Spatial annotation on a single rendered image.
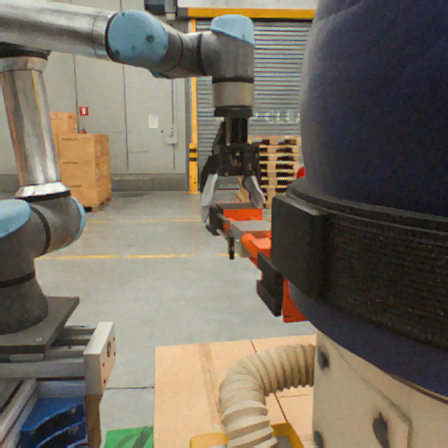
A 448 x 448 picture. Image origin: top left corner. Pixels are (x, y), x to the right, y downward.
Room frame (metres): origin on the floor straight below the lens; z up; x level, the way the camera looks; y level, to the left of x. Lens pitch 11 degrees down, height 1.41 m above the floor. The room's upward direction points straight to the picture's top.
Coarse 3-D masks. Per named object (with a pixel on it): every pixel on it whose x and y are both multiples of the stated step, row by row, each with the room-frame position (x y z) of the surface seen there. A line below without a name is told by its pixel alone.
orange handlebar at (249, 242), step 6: (252, 216) 0.74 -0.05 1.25; (270, 234) 0.61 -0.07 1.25; (240, 240) 0.61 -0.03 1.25; (246, 240) 0.59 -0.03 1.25; (252, 240) 0.56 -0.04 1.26; (258, 240) 0.56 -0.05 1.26; (264, 240) 0.56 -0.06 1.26; (270, 240) 0.56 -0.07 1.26; (246, 246) 0.58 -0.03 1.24; (252, 246) 0.55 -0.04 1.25; (258, 246) 0.52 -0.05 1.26; (264, 246) 0.53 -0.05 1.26; (252, 252) 0.55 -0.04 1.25; (258, 252) 0.53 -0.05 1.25; (252, 258) 0.56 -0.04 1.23
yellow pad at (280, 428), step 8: (272, 424) 0.34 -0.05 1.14; (280, 424) 0.34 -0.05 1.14; (288, 424) 0.34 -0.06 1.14; (216, 432) 0.33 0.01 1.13; (280, 432) 0.33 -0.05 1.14; (288, 432) 0.33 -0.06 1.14; (296, 432) 0.33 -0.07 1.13; (192, 440) 0.32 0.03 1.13; (200, 440) 0.32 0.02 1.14; (208, 440) 0.32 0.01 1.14; (216, 440) 0.32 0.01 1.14; (224, 440) 0.32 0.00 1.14; (280, 440) 0.32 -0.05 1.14; (288, 440) 0.32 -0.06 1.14; (296, 440) 0.32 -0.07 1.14
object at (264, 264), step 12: (264, 252) 0.46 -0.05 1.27; (264, 264) 0.43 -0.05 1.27; (264, 276) 0.46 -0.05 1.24; (276, 276) 0.40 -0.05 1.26; (264, 288) 0.43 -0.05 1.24; (276, 288) 0.42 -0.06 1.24; (288, 288) 0.39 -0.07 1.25; (264, 300) 0.43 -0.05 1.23; (276, 300) 0.40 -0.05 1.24; (288, 300) 0.39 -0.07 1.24; (276, 312) 0.40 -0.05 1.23; (288, 312) 0.39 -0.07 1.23; (300, 312) 0.39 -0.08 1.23
